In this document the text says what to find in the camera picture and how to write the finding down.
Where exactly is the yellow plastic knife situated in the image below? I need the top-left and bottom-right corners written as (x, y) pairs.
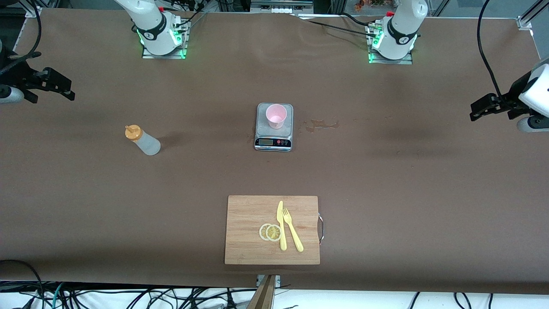
top-left (277, 200), bottom-right (287, 251)

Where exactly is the spilled liquid puddle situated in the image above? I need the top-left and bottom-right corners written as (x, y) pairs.
top-left (305, 119), bottom-right (340, 133)

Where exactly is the teal cable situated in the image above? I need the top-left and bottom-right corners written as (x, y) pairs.
top-left (51, 282), bottom-right (66, 309)

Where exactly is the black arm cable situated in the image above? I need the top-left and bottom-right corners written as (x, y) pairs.
top-left (0, 0), bottom-right (43, 78)
top-left (477, 0), bottom-right (504, 99)

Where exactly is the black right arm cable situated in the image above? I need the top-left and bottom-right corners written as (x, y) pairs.
top-left (0, 0), bottom-right (43, 78)

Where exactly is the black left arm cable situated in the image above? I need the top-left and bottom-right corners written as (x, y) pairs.
top-left (477, 0), bottom-right (504, 99)

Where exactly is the clear sauce bottle orange cap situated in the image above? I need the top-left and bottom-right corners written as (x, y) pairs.
top-left (125, 124), bottom-right (161, 156)

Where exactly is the silver digital kitchen scale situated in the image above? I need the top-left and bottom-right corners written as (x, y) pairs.
top-left (254, 103), bottom-right (294, 152)

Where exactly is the yellow plastic fork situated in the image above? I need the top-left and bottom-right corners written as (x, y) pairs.
top-left (283, 208), bottom-right (304, 252)

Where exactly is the grey power strip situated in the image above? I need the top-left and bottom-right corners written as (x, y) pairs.
top-left (251, 0), bottom-right (314, 14)

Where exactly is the wooden beam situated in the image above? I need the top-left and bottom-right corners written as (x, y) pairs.
top-left (247, 275), bottom-right (277, 309)

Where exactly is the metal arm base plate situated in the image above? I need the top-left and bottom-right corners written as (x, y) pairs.
top-left (142, 43), bottom-right (187, 60)
top-left (368, 51), bottom-right (413, 65)

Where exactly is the bamboo cutting board metal handle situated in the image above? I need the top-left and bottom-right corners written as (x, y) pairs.
top-left (224, 195), bottom-right (324, 265)

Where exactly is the pink plastic cup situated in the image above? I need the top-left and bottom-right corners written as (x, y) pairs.
top-left (265, 104), bottom-right (287, 130)

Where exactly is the brown table cover sheet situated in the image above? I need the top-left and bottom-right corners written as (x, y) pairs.
top-left (0, 8), bottom-right (549, 296)

